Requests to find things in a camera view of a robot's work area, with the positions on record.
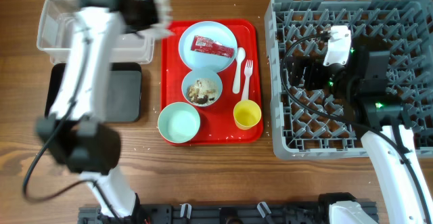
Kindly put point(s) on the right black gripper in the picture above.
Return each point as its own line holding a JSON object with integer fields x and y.
{"x": 308, "y": 74}

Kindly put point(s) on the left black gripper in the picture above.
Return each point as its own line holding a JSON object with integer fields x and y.
{"x": 157, "y": 1}

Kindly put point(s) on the red snack wrapper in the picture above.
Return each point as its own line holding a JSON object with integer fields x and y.
{"x": 208, "y": 46}

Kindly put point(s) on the yellow plastic cup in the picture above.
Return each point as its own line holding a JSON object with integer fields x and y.
{"x": 247, "y": 114}

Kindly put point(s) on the light blue bowl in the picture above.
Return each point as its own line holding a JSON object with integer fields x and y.
{"x": 191, "y": 77}

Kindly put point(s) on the food scraps and rice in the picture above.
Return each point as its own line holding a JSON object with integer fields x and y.
{"x": 202, "y": 92}

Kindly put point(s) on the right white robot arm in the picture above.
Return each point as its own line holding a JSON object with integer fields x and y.
{"x": 380, "y": 121}

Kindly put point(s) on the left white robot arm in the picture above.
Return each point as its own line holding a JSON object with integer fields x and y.
{"x": 74, "y": 132}

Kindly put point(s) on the grey dishwasher rack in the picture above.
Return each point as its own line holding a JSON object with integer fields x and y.
{"x": 299, "y": 130}

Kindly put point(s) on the light blue plate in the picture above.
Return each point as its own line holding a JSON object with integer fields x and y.
{"x": 215, "y": 31}

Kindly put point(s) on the pink plastic fork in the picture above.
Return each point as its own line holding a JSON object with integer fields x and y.
{"x": 248, "y": 70}

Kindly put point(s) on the red plastic tray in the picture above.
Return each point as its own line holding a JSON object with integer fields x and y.
{"x": 217, "y": 124}

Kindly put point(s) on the white plastic spoon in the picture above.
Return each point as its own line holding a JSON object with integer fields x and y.
{"x": 240, "y": 56}

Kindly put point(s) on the black plastic bin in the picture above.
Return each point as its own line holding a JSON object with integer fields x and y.
{"x": 124, "y": 91}

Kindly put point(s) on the clear plastic bin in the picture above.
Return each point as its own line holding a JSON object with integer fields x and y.
{"x": 56, "y": 28}

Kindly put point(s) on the mint green bowl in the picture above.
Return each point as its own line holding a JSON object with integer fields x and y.
{"x": 179, "y": 122}

